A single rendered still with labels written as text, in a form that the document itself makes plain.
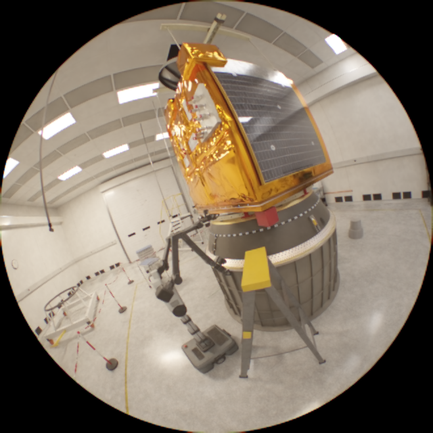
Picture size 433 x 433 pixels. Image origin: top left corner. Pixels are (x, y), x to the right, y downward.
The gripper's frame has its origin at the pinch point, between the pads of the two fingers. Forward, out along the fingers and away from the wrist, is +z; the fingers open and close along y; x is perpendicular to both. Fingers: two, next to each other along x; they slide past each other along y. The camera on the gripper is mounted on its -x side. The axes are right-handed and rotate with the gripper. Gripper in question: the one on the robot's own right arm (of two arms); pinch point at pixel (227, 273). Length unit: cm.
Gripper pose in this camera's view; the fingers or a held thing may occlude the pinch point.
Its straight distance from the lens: 155.9
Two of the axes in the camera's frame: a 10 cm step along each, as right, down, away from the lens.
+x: -4.9, 7.8, -3.8
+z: 6.8, 6.2, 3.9
